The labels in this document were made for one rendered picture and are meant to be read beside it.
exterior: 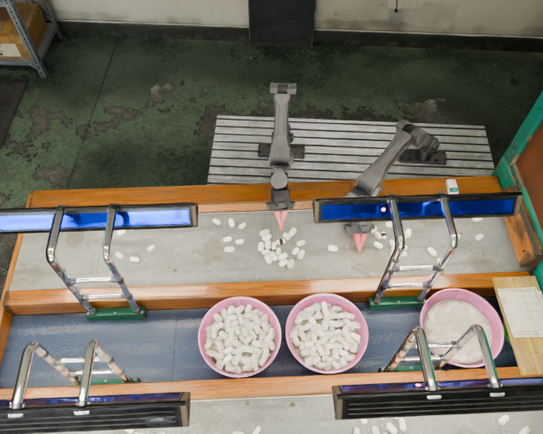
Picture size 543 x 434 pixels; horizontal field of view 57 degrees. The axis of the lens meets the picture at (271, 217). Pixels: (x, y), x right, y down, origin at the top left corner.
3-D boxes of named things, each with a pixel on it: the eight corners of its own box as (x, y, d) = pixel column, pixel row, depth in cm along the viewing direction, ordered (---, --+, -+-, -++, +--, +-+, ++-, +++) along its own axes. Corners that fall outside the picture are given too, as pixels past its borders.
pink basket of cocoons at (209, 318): (202, 308, 175) (199, 297, 167) (278, 306, 176) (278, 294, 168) (200, 387, 161) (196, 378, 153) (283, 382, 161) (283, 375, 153)
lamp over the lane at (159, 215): (-5, 213, 153) (-16, 199, 147) (199, 206, 154) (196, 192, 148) (-12, 235, 148) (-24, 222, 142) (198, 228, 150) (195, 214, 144)
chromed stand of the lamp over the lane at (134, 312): (96, 271, 183) (52, 202, 145) (151, 269, 183) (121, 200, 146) (88, 320, 172) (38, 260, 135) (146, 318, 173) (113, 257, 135)
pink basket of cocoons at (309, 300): (271, 321, 173) (271, 311, 165) (340, 293, 178) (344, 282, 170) (305, 394, 159) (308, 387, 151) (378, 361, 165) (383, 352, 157)
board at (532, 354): (490, 278, 172) (491, 276, 171) (533, 276, 172) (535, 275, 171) (521, 375, 154) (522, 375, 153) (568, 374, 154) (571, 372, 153)
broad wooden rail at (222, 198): (49, 215, 207) (31, 189, 191) (481, 201, 212) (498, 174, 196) (43, 240, 200) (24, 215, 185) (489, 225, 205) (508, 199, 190)
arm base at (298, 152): (305, 146, 206) (306, 133, 209) (257, 144, 206) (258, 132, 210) (304, 158, 212) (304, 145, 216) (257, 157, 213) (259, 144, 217)
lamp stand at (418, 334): (377, 370, 164) (409, 320, 126) (438, 368, 164) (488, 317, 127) (387, 432, 153) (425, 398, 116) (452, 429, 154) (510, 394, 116)
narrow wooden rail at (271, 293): (18, 303, 178) (4, 290, 169) (520, 283, 183) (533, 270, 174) (15, 318, 175) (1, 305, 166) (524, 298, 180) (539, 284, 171)
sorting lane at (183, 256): (29, 222, 189) (27, 219, 187) (502, 206, 194) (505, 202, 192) (10, 295, 172) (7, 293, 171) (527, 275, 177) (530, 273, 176)
